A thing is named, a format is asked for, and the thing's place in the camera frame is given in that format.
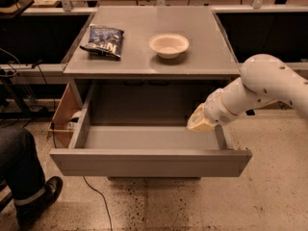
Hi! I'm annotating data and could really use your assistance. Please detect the white paper bowl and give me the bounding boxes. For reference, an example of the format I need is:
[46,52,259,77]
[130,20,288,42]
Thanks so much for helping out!
[148,33,190,60]

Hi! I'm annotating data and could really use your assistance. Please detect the black leather shoe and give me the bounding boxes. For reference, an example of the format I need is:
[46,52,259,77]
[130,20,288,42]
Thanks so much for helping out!
[14,176,63,228]

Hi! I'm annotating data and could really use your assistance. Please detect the grey top drawer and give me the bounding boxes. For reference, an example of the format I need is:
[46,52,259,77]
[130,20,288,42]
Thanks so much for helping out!
[50,83,252,178]

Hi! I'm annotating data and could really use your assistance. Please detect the person leg dark trousers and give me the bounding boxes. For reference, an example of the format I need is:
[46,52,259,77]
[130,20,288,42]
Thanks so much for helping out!
[0,127,45,206]

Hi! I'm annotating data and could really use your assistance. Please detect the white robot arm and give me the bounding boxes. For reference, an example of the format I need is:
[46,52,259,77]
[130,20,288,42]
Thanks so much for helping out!
[187,54,308,132]

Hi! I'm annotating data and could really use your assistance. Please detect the grey drawer cabinet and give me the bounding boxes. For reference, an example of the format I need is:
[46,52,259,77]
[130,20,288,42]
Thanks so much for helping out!
[63,5,242,180]

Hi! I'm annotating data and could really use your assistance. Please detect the blue chip bag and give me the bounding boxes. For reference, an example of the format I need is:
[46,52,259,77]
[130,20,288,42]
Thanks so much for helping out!
[80,24,124,59]

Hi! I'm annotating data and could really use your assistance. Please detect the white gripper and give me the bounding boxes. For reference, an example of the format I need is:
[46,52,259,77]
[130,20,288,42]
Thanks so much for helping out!
[187,89,238,132]

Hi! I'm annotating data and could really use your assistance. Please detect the open cardboard box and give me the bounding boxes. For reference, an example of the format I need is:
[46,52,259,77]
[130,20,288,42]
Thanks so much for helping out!
[48,84,80,148]

